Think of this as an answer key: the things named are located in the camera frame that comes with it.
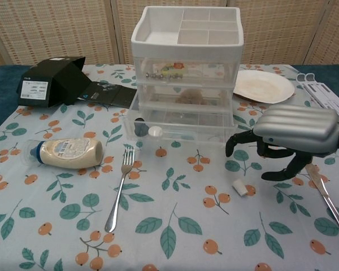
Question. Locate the round paper plate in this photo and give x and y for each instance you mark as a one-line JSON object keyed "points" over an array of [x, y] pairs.
{"points": [[261, 86]]}

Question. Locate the floral patterned tablecloth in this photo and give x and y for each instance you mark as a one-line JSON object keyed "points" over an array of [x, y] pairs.
{"points": [[186, 214]]}

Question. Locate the dark grey small cap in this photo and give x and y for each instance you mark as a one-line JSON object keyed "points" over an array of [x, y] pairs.
{"points": [[140, 128]]}

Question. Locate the mayonnaise squeeze bottle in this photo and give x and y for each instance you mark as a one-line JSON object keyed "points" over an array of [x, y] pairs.
{"points": [[70, 152]]}

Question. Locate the white folding laptop stand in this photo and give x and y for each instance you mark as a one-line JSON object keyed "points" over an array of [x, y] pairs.
{"points": [[322, 93]]}

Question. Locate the silver metal fork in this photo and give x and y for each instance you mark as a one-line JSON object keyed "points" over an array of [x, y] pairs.
{"points": [[121, 183]]}

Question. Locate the silver table knife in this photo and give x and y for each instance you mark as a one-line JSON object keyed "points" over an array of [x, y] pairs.
{"points": [[330, 203]]}

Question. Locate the white round small cap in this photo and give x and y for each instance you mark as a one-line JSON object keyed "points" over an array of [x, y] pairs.
{"points": [[154, 131]]}

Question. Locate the small white cylinder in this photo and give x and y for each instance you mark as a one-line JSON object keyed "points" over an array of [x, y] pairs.
{"points": [[239, 187]]}

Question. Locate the black cardboard box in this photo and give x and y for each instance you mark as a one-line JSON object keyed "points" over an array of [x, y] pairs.
{"points": [[59, 82]]}

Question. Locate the white drawer organizer box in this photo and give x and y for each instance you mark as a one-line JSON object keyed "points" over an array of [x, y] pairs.
{"points": [[158, 46]]}

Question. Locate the woven bamboo folding screen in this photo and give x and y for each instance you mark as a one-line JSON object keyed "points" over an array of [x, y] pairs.
{"points": [[59, 31]]}

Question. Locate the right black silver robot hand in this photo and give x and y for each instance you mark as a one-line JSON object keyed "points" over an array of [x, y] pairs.
{"points": [[296, 130]]}

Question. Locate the colourful printed card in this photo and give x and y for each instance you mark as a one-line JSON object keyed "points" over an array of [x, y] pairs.
{"points": [[175, 67]]}

